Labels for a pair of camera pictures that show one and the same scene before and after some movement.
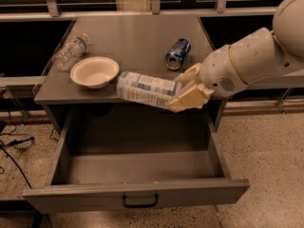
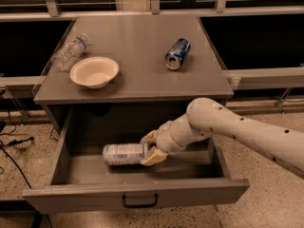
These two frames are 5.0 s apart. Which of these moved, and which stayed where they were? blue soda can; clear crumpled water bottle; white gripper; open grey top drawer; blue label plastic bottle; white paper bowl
Moved: blue label plastic bottle; white gripper
Stayed: open grey top drawer; blue soda can; white paper bowl; clear crumpled water bottle
